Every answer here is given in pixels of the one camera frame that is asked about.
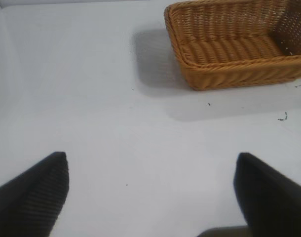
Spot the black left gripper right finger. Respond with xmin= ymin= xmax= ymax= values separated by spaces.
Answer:
xmin=233 ymin=152 xmax=301 ymax=237

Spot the brown wicker basket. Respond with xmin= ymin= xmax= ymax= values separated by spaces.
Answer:
xmin=164 ymin=0 xmax=301 ymax=91

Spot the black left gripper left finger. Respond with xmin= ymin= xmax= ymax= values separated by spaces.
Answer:
xmin=0 ymin=151 xmax=70 ymax=237

